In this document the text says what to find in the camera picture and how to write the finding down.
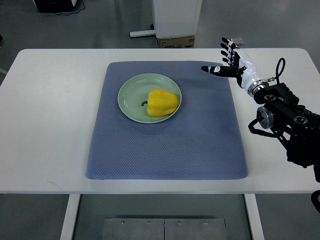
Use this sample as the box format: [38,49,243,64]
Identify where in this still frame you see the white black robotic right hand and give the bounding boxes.
[201,37,264,93]

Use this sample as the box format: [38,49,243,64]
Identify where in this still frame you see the white right table leg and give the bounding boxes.
[244,194,265,240]

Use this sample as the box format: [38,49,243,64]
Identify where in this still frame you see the light green plate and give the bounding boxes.
[117,73,182,124]

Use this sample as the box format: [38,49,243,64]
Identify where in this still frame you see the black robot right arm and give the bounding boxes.
[248,58,320,182]

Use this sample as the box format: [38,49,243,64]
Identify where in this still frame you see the white table leg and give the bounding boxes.
[60,194,81,240]
[244,194,265,240]

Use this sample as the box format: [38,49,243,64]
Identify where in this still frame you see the yellow bell pepper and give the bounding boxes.
[141,88,179,117]

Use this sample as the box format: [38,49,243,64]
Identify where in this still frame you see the blue textured mat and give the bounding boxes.
[86,61,248,180]

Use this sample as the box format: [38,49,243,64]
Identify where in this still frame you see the white left table leg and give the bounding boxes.
[60,194,81,240]

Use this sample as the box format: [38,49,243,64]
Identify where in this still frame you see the small grey floor plate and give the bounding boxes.
[230,37,244,46]

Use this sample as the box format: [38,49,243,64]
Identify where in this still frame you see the white pedestal cabinet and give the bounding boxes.
[151,0,202,39]

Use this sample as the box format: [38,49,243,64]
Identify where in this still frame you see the white floor base bar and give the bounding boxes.
[129,30,156,38]

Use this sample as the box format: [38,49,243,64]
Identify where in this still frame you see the black white device on floor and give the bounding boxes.
[33,0,78,13]

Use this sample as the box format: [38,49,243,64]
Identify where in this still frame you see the brown cardboard box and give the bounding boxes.
[157,35,195,49]

